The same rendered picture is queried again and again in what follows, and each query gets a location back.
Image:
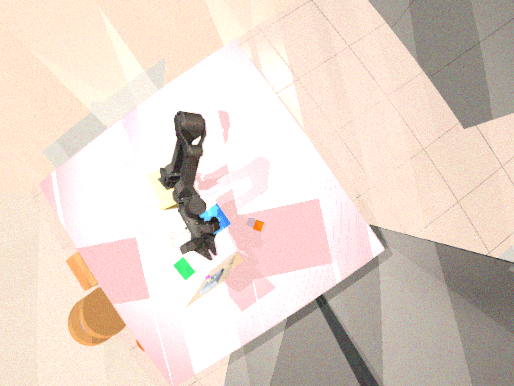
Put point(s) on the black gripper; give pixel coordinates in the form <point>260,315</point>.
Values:
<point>202,245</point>

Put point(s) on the beige panel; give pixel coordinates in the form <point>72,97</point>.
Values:
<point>218,275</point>

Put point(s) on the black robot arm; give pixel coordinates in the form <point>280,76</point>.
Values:
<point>181,171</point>

